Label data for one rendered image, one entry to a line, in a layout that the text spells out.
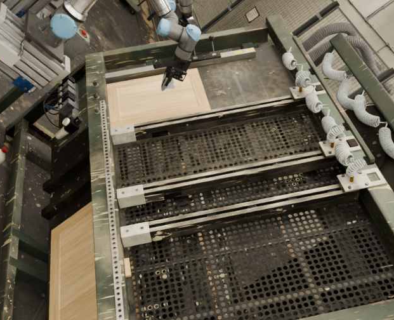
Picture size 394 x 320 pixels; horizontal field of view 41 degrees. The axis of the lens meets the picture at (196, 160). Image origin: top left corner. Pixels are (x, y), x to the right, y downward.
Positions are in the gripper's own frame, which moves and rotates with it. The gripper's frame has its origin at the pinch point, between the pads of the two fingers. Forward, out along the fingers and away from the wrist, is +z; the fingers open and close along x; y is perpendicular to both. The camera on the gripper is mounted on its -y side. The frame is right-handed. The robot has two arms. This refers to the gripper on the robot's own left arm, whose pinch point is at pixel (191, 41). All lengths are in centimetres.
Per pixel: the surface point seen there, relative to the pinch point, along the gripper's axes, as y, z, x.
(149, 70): -0.7, 8.5, 31.6
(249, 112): -73, 6, 7
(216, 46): 5.6, 14.2, -21.2
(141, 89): -12.9, 10.5, 43.6
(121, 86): -3, 10, 52
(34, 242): -45, 57, 135
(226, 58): -17.5, 9.2, -14.5
